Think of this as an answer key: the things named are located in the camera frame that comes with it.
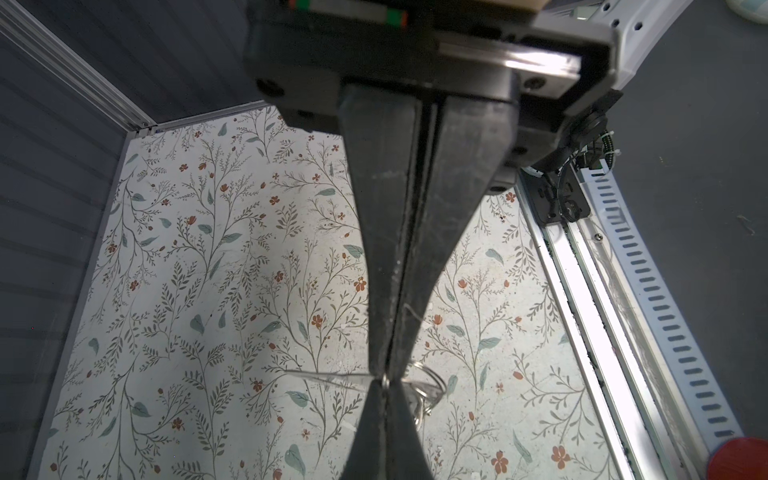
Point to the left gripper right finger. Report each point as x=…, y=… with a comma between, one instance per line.
x=405, y=459

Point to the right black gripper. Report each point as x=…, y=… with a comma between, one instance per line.
x=313, y=58

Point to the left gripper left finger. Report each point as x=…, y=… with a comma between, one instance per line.
x=367, y=458

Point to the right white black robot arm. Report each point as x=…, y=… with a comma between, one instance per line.
x=438, y=103

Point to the white round dish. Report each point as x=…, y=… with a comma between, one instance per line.
x=755, y=11

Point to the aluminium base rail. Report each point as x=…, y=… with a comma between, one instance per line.
x=662, y=412

